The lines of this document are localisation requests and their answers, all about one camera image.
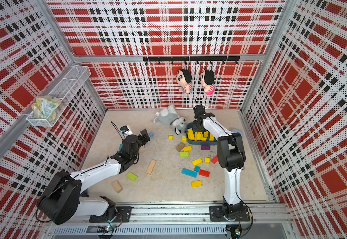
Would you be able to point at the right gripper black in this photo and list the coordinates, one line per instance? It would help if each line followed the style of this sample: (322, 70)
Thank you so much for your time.
(195, 126)

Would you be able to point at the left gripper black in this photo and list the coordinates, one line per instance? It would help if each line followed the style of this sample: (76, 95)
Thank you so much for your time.
(145, 136)

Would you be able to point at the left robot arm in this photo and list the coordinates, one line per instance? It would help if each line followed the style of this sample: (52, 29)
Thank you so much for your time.
(63, 198)

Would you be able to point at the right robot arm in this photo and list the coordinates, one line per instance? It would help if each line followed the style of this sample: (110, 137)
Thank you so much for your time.
(231, 157)

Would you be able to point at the dark teal plastic bin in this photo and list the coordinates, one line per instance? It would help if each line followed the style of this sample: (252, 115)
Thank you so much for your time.
(204, 138)

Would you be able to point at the long natural wood block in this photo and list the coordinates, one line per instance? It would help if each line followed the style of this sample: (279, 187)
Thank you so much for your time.
(151, 167)

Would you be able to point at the grey husky plush toy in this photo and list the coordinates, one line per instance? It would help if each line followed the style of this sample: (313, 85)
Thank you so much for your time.
(169, 116)

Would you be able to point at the purple block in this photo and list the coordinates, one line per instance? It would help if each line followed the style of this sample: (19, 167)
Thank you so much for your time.
(205, 147)

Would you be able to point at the right hanging cartoon doll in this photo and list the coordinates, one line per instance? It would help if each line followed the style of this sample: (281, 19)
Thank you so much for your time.
(207, 79)

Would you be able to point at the hanging cartoon doll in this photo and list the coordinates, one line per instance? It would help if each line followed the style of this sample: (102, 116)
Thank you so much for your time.
(207, 79)
(184, 79)

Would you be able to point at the yellow block beside green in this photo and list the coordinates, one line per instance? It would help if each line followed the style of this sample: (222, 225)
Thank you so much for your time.
(187, 149)

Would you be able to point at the lime green block left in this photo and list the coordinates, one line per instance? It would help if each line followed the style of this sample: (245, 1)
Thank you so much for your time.
(132, 176)

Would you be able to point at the lime green block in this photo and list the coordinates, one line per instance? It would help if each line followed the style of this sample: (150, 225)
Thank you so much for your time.
(184, 154)
(132, 176)

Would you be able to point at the light blue alarm clock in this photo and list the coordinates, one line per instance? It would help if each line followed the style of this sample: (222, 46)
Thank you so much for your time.
(238, 131)

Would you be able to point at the left hanging cartoon doll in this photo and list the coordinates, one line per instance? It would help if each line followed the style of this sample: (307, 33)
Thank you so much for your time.
(184, 79)

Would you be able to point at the lime green block centre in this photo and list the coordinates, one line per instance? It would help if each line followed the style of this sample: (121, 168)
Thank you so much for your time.
(184, 154)

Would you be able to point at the small yellow square block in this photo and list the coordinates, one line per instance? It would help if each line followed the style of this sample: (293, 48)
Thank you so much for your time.
(207, 160)

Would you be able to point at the red block right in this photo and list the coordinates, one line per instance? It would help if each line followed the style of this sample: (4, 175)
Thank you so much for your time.
(215, 160)

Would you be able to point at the natural wood cube block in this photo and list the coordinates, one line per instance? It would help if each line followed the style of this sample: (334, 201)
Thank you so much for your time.
(117, 187)

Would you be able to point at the long teal block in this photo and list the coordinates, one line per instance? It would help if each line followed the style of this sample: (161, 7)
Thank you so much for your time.
(189, 173)

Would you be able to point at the small teal cube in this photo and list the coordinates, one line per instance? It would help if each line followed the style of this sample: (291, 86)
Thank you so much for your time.
(196, 168)

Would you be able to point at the red rectangular block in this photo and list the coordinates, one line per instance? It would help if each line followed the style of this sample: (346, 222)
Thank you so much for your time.
(204, 173)

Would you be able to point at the yellow block front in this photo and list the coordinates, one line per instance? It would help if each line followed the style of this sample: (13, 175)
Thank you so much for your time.
(195, 184)

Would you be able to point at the yellow-green snack packet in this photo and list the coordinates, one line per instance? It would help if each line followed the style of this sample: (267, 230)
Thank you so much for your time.
(45, 107)

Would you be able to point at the black hook rail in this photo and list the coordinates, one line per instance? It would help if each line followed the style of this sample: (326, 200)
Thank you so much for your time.
(172, 59)

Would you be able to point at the white wire wall basket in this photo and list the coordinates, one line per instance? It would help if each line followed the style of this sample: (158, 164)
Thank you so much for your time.
(65, 90)

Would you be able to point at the metal linear rail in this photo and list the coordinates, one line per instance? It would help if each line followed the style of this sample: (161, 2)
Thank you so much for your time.
(270, 220)

